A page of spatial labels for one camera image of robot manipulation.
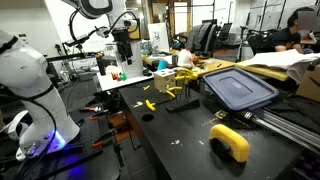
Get white board with toys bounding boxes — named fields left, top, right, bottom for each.
left=97, top=73, right=153, bottom=91

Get small lying yellow hex key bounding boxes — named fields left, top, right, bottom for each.
left=143, top=85, right=150, bottom=91

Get aluminium rail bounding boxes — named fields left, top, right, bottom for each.
left=243, top=109, right=320, bottom=154

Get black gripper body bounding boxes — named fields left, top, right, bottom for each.
left=112, top=28, right=133, bottom=65

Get yellow black tape dispenser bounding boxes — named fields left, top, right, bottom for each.
left=210, top=124, right=250, bottom=163

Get wooden cube with holes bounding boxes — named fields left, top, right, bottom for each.
left=153, top=69, right=176, bottom=92

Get white plastic bag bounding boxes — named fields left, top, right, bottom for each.
left=177, top=49, right=193, bottom=69

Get blue plastic bin lid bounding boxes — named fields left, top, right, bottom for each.
left=203, top=68, right=279, bottom=111

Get white paper sheets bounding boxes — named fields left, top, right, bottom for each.
left=248, top=49, right=320, bottom=84

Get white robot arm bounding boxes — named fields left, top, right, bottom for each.
left=0, top=30, right=80, bottom=161

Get orange black clamp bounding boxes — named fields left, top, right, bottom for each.
left=92, top=130, right=116, bottom=148

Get black hex key stand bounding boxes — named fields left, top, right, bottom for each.
left=166, top=98, right=200, bottom=112

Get person in black shirt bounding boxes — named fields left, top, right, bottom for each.
left=269, top=7, right=313, bottom=54

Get large lying yellow hex key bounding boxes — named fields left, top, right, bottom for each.
left=145, top=100, right=172, bottom=112

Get short yellow hex key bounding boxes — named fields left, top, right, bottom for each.
left=166, top=86, right=182, bottom=98

